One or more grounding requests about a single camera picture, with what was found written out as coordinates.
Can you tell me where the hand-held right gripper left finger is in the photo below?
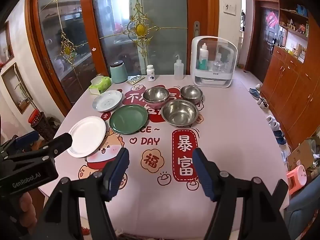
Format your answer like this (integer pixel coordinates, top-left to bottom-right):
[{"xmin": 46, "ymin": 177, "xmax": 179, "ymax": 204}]
[{"xmin": 37, "ymin": 147, "xmax": 130, "ymax": 240}]

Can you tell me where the blue-grey chair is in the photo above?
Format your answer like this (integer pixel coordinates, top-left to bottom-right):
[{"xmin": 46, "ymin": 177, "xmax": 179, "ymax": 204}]
[{"xmin": 285, "ymin": 180, "xmax": 320, "ymax": 233}]

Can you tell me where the pink steel bowl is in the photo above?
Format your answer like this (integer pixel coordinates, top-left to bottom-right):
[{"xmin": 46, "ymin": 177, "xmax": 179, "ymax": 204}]
[{"xmin": 142, "ymin": 86, "xmax": 170, "ymax": 109}]

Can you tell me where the cardboard box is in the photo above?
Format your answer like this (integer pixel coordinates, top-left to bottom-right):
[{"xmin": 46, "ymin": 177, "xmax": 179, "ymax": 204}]
[{"xmin": 287, "ymin": 136, "xmax": 320, "ymax": 178}]

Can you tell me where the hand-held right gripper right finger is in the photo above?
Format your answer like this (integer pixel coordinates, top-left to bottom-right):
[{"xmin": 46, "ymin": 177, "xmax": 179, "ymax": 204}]
[{"xmin": 192, "ymin": 147, "xmax": 292, "ymax": 240}]

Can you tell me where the person's left hand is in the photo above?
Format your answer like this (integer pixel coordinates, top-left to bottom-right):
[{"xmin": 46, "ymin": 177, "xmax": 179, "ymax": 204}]
[{"xmin": 15, "ymin": 191, "xmax": 38, "ymax": 224}]

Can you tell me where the pink plastic stool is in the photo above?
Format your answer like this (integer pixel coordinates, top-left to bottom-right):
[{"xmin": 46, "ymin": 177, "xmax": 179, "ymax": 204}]
[{"xmin": 286, "ymin": 165, "xmax": 308, "ymax": 195}]

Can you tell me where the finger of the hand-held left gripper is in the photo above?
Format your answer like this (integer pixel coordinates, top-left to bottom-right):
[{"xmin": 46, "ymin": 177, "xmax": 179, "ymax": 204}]
[
  {"xmin": 0, "ymin": 131, "xmax": 40, "ymax": 155},
  {"xmin": 5, "ymin": 132, "xmax": 73, "ymax": 165}
]

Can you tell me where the pale blue porcelain plate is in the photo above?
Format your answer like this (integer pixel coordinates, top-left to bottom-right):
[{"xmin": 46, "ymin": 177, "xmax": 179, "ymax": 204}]
[{"xmin": 92, "ymin": 90, "xmax": 123, "ymax": 112}]

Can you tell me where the bottle with teal liquid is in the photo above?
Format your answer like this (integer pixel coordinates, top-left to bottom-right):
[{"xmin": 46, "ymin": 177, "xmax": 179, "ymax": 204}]
[{"xmin": 199, "ymin": 43, "xmax": 209, "ymax": 70}]

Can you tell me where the pill blister pack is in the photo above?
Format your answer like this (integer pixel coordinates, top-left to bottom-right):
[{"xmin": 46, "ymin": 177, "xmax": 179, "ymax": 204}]
[{"xmin": 126, "ymin": 76, "xmax": 144, "ymax": 85}]

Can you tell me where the wooden cabinet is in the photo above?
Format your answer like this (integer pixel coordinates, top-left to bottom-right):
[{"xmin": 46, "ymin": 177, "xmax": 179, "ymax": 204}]
[{"xmin": 260, "ymin": 0, "xmax": 320, "ymax": 150}]

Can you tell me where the large steel bowl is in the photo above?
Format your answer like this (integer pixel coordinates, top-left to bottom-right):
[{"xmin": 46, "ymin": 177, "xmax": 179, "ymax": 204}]
[{"xmin": 161, "ymin": 99, "xmax": 199, "ymax": 127}]

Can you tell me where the red door poster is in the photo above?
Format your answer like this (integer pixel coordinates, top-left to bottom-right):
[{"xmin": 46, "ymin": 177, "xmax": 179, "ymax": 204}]
[{"xmin": 265, "ymin": 11, "xmax": 278, "ymax": 28}]

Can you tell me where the small steel bowl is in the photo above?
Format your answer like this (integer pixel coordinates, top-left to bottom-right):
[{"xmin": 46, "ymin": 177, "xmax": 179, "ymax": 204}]
[{"xmin": 180, "ymin": 85, "xmax": 203, "ymax": 104}]

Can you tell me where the wooden framed glass door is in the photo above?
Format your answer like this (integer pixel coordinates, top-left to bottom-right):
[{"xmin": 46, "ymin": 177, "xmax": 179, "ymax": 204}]
[
  {"xmin": 25, "ymin": 0, "xmax": 107, "ymax": 117},
  {"xmin": 87, "ymin": 0, "xmax": 220, "ymax": 80}
]

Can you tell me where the clear squeeze bottle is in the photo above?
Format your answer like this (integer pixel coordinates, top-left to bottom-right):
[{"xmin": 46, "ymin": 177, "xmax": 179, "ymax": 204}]
[{"xmin": 174, "ymin": 54, "xmax": 185, "ymax": 81}]

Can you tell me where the white plate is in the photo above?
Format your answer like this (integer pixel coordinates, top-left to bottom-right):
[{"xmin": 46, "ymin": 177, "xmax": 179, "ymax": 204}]
[{"xmin": 67, "ymin": 116, "xmax": 107, "ymax": 158}]

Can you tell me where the white shoe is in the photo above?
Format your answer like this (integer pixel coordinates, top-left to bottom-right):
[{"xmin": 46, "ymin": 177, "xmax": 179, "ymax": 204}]
[{"xmin": 266, "ymin": 115, "xmax": 280, "ymax": 130}]

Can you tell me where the red basket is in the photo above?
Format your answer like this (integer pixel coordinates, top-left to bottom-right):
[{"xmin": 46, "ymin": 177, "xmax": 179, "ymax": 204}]
[{"xmin": 28, "ymin": 109, "xmax": 41, "ymax": 123}]

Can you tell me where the wooden wall niche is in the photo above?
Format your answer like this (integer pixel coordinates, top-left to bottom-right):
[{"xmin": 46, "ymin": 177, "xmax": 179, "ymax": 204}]
[{"xmin": 1, "ymin": 62, "xmax": 33, "ymax": 115}]

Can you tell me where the mint green jar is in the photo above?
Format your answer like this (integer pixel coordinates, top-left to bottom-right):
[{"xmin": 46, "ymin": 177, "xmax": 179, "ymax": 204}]
[{"xmin": 110, "ymin": 60, "xmax": 128, "ymax": 84}]

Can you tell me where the green plate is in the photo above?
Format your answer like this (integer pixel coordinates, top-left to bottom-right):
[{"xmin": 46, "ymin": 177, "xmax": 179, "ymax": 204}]
[{"xmin": 109, "ymin": 104, "xmax": 149, "ymax": 135}]

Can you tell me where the white pill bottle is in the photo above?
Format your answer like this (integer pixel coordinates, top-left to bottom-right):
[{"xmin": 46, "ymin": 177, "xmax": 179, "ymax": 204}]
[{"xmin": 146, "ymin": 65, "xmax": 156, "ymax": 82}]

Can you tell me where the dark woven bin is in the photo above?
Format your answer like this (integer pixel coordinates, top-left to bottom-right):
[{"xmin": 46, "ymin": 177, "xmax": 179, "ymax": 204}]
[{"xmin": 30, "ymin": 112, "xmax": 55, "ymax": 141}]

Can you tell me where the clear glass bottle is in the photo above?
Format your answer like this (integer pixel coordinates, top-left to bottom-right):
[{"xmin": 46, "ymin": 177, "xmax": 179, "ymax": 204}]
[{"xmin": 212, "ymin": 52, "xmax": 225, "ymax": 72}]

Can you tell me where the green tissue pack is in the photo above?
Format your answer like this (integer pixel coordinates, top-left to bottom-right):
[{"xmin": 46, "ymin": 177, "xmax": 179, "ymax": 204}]
[{"xmin": 89, "ymin": 75, "xmax": 112, "ymax": 95}]

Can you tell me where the dark entrance door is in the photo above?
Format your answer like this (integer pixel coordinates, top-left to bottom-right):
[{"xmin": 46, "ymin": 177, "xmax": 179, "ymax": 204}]
[{"xmin": 252, "ymin": 0, "xmax": 279, "ymax": 83}]

